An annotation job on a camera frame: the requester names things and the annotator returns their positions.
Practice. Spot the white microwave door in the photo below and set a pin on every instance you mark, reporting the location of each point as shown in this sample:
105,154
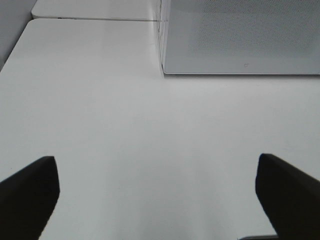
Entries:
242,37

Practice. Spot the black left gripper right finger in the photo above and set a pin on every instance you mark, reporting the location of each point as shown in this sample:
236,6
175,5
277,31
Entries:
289,197

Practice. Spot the white microwave oven body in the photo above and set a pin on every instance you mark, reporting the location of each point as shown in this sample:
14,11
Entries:
161,28

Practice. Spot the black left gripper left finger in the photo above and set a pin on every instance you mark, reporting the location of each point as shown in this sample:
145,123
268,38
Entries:
28,199

